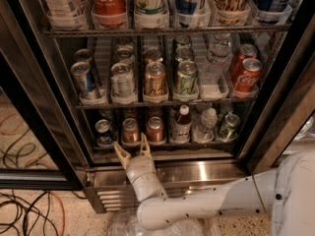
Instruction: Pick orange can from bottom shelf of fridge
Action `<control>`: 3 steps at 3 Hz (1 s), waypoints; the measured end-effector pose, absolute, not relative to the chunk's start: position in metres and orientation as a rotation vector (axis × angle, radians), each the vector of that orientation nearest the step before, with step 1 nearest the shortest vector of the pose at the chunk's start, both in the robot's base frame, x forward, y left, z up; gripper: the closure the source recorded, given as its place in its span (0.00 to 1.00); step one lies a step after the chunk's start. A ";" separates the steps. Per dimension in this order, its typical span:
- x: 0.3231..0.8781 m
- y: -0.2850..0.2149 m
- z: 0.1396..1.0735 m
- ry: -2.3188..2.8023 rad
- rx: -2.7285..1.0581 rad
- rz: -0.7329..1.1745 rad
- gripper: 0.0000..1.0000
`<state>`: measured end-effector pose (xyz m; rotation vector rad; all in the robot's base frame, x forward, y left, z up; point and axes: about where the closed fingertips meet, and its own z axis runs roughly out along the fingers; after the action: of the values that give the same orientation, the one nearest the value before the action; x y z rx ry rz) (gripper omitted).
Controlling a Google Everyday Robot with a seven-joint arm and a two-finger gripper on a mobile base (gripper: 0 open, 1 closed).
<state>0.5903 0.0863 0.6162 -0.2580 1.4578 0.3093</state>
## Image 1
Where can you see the brown juice bottle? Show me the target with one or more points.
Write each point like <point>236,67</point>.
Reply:
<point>180,125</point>

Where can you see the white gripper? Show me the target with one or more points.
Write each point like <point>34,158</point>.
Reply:
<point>139,166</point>

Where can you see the front red Coca-Cola can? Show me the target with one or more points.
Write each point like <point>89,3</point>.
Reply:
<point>247,75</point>

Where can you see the gold black can top shelf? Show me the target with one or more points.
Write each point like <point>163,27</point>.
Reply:
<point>230,12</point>

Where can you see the stainless steel fridge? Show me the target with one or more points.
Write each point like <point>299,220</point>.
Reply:
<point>35,75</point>

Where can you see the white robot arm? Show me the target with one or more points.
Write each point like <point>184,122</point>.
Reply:
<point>286,194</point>

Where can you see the clear plastic bag bin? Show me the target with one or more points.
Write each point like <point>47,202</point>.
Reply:
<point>125,223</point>

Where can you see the right glass fridge door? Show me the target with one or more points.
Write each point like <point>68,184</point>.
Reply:
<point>294,113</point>

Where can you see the blue can bottom shelf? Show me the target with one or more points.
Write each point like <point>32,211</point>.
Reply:
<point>105,135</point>

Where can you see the left glass fridge door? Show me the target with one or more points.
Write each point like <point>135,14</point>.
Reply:
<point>30,159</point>

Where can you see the front silver can middle shelf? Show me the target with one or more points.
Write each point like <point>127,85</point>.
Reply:
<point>122,80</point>

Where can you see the rear red Coca-Cola can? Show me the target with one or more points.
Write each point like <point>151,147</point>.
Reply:
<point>244,51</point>

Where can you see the front blue can middle shelf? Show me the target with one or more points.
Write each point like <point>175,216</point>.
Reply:
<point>85,80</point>

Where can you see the blue silver can top shelf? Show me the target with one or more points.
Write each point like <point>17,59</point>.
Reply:
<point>187,9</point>

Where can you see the front green can middle shelf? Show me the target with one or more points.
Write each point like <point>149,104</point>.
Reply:
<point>186,78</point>

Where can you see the clear water bottle bottom shelf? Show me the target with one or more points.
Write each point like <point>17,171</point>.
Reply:
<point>203,132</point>

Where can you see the white bottle top shelf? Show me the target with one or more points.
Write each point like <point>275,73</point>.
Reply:
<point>65,13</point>

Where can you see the red-orange can bottom shelf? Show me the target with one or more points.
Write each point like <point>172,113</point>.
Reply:
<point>155,130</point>

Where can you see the front gold can middle shelf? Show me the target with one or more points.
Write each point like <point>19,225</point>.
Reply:
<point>155,79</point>

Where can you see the glass fridge door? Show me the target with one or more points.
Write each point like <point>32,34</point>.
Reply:
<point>294,113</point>
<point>30,159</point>

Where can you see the red coca-cola can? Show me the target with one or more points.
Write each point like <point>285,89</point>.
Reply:
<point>244,51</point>
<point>247,75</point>

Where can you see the green can bottom shelf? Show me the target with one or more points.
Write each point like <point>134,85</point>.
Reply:
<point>228,126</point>

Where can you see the orange soda can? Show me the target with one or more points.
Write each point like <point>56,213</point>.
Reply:
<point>130,132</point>

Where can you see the water bottle middle shelf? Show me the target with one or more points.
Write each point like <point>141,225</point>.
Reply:
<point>219,46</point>

